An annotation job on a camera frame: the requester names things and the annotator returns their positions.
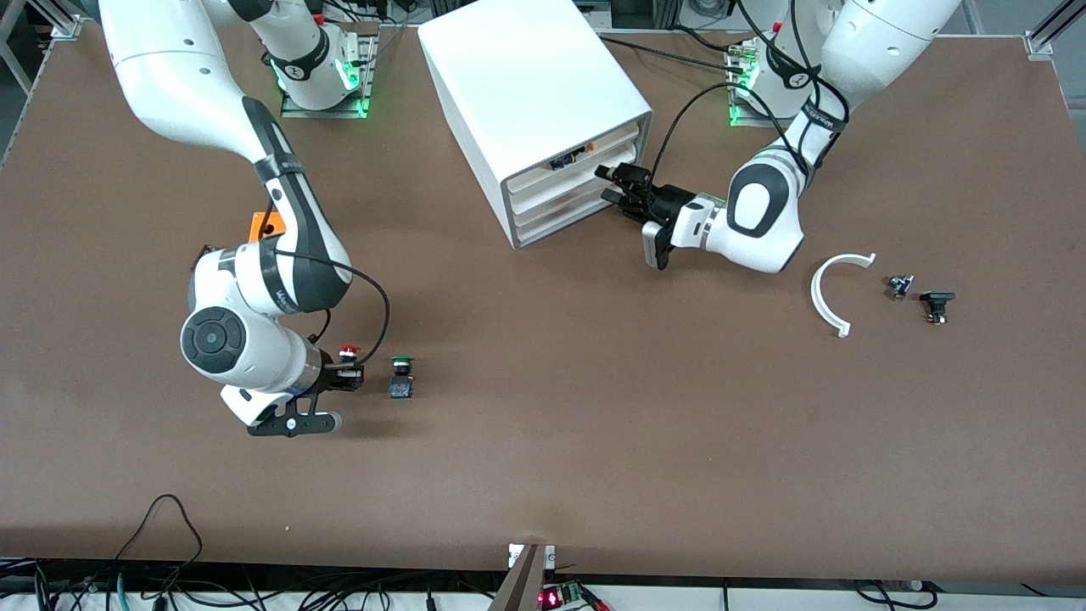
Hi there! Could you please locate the white drawer cabinet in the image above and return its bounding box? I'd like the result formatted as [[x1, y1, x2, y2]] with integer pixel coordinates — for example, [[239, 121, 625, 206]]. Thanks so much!
[[417, 0, 654, 250]]

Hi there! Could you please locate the thin black looped cable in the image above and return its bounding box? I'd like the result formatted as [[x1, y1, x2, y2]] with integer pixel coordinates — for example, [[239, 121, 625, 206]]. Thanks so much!
[[115, 494, 204, 586]]

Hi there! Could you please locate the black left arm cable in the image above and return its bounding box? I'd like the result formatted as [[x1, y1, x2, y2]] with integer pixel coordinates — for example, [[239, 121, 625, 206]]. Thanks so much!
[[649, 0, 849, 192]]

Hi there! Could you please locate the green circuit board red LED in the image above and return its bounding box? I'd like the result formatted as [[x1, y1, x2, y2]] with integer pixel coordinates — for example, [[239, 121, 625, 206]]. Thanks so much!
[[537, 580, 588, 610]]

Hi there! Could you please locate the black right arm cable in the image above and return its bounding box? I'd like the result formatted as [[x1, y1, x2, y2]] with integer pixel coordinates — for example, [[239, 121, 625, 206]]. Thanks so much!
[[255, 199, 391, 367]]

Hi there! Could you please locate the white plastic drawer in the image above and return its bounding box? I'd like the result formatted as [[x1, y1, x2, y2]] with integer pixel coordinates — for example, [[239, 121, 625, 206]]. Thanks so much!
[[512, 144, 639, 221], [507, 121, 641, 196], [515, 170, 637, 245]]

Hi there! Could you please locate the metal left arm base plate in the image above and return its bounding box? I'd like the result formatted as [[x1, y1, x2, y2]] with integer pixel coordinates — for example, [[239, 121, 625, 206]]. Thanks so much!
[[727, 38, 820, 130]]

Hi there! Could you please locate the black cable on table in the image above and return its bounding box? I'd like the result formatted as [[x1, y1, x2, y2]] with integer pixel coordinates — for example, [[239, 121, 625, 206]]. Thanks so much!
[[598, 34, 752, 69]]

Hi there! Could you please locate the white curved plastic clip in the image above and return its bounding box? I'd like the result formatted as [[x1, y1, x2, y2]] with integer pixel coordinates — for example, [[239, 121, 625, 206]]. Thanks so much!
[[810, 252, 877, 339]]

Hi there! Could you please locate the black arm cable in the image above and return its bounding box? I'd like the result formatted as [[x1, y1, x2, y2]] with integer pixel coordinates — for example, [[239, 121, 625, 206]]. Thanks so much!
[[649, 0, 849, 192], [255, 199, 391, 367]]

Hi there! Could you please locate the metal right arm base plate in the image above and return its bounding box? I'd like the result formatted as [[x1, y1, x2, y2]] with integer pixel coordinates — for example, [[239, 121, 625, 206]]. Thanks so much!
[[280, 32, 376, 120]]

